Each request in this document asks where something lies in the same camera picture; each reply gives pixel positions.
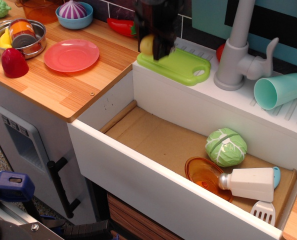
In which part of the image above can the purple striped toy onion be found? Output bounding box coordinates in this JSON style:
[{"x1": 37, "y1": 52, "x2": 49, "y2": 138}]
[{"x1": 58, "y1": 0, "x2": 87, "y2": 19}]

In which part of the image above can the red toy pepper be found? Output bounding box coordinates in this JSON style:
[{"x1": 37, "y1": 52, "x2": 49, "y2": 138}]
[{"x1": 106, "y1": 18, "x2": 137, "y2": 38}]

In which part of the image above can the pink plastic plate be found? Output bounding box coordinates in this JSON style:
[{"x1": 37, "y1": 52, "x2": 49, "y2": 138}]
[{"x1": 44, "y1": 39, "x2": 100, "y2": 73}]

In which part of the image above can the light blue toy piece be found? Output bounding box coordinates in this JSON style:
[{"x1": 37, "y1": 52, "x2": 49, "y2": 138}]
[{"x1": 273, "y1": 166, "x2": 281, "y2": 189}]

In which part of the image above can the teal plastic cup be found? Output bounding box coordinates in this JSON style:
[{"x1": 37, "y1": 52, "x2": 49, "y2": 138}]
[{"x1": 253, "y1": 73, "x2": 297, "y2": 110}]

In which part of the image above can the white salt shaker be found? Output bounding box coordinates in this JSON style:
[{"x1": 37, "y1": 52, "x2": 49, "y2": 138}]
[{"x1": 218, "y1": 167, "x2": 275, "y2": 203}]

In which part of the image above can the blue clamp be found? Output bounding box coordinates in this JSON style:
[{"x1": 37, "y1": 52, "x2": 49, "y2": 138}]
[{"x1": 0, "y1": 170, "x2": 35, "y2": 202}]

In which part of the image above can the green toy cabbage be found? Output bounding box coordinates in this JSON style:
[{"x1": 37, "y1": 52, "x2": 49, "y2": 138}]
[{"x1": 205, "y1": 128, "x2": 248, "y2": 168}]

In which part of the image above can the orange transparent pot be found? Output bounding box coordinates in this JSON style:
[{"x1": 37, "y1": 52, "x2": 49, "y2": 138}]
[{"x1": 15, "y1": 0, "x2": 64, "y2": 24}]

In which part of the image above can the green plastic cutting board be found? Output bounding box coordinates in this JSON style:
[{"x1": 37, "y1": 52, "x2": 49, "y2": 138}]
[{"x1": 137, "y1": 48, "x2": 211, "y2": 87}]

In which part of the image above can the white plastic spatula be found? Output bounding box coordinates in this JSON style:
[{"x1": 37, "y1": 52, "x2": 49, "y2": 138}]
[{"x1": 250, "y1": 200, "x2": 276, "y2": 226}]

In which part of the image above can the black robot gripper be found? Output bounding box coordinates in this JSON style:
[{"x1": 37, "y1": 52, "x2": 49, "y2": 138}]
[{"x1": 133, "y1": 0, "x2": 185, "y2": 61}]

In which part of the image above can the black oven door handle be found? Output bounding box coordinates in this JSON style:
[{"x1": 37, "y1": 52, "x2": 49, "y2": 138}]
[{"x1": 46, "y1": 157, "x2": 81, "y2": 219}]

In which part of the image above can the grey oven control panel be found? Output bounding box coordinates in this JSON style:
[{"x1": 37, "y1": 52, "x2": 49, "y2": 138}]
[{"x1": 0, "y1": 106, "x2": 52, "y2": 182}]

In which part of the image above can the yellow toy potato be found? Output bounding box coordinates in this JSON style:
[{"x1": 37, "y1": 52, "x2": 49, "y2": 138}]
[{"x1": 139, "y1": 34, "x2": 155, "y2": 56}]

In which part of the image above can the orange toy can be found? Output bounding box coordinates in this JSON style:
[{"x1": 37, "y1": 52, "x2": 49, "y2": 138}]
[{"x1": 8, "y1": 18, "x2": 37, "y2": 49}]

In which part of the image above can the orange transparent bowl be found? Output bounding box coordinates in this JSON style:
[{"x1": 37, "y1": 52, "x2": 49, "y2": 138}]
[{"x1": 184, "y1": 157, "x2": 233, "y2": 202}]

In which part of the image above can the silver metal pot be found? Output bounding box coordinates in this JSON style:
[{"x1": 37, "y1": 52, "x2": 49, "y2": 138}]
[{"x1": 0, "y1": 18, "x2": 47, "y2": 60}]

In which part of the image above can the yellow toy banana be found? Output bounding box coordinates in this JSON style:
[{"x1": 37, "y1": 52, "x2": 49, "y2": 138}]
[{"x1": 0, "y1": 27, "x2": 12, "y2": 49}]

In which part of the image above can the red toy behind faucet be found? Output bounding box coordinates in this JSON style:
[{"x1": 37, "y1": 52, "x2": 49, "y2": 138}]
[{"x1": 215, "y1": 43, "x2": 225, "y2": 62}]

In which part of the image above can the blue plastic bowl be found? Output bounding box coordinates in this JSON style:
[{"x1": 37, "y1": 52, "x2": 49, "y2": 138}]
[{"x1": 55, "y1": 1, "x2": 93, "y2": 30}]

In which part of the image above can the grey toy faucet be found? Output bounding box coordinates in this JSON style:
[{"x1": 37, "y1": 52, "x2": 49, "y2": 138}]
[{"x1": 213, "y1": 0, "x2": 279, "y2": 91}]

